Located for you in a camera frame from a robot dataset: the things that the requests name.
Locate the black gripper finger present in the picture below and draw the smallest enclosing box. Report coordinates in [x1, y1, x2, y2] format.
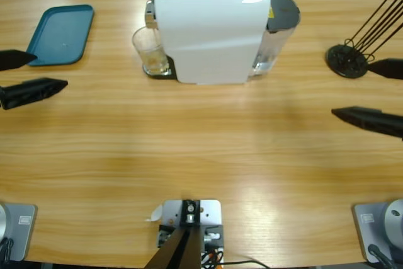
[366, 57, 403, 80]
[0, 49, 38, 72]
[331, 106, 403, 141]
[0, 77, 69, 111]

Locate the clear drinking glass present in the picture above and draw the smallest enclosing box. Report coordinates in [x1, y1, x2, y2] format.
[131, 26, 169, 77]

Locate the white capsule coffee machine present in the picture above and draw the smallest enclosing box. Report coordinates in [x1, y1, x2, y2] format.
[143, 0, 272, 87]

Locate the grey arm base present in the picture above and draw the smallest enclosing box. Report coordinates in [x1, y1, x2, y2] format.
[0, 202, 38, 263]
[351, 198, 403, 264]

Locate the teal plastic tray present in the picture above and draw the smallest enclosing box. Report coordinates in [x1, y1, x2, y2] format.
[25, 4, 95, 67]

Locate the black capsule holder with rods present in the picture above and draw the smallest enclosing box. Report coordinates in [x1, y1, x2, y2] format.
[326, 0, 403, 79]

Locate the clear water tank grey lid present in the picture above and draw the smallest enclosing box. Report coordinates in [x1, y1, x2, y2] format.
[250, 0, 302, 78]

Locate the white paper tag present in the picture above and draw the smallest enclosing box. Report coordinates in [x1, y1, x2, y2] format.
[144, 204, 164, 222]

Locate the black base cable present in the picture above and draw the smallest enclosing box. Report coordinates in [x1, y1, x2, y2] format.
[0, 236, 15, 263]
[367, 243, 396, 269]

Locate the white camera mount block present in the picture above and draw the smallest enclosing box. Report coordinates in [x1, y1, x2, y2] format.
[157, 198, 225, 269]

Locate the thin black cable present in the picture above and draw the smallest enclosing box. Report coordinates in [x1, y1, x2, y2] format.
[220, 259, 273, 269]

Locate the orange cable bundle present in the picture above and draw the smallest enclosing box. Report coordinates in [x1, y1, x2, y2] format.
[201, 248, 225, 265]

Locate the dark camera post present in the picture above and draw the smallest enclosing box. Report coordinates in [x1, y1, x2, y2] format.
[145, 198, 202, 269]

